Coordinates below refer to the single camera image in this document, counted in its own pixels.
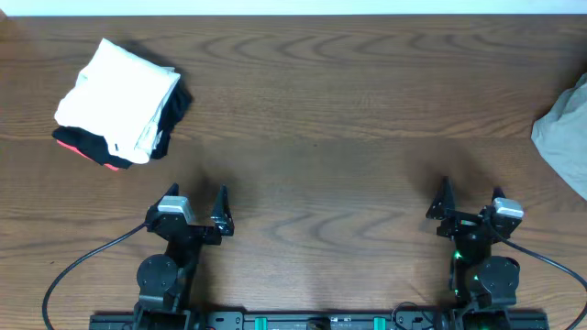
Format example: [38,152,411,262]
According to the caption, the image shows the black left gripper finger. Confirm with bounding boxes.
[211,185,235,237]
[158,182,179,206]

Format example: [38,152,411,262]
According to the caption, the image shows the khaki grey shorts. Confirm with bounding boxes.
[531,73,586,199]

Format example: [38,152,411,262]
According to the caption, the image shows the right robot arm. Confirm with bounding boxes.
[426,177,524,329]

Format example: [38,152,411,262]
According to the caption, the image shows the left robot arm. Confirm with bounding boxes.
[132,183,235,329]

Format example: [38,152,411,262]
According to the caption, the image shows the black folded garment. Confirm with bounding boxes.
[51,82,193,170]

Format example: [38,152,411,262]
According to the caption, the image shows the white folded garment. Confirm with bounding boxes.
[54,38,181,164]

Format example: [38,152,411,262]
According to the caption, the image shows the red folded garment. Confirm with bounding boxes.
[56,140,119,171]

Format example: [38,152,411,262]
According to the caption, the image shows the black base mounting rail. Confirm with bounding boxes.
[88,308,549,330]

